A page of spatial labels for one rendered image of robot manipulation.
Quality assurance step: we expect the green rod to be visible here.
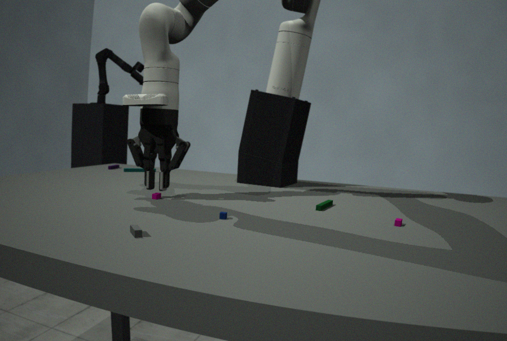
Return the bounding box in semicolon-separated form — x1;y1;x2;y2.
316;200;333;211

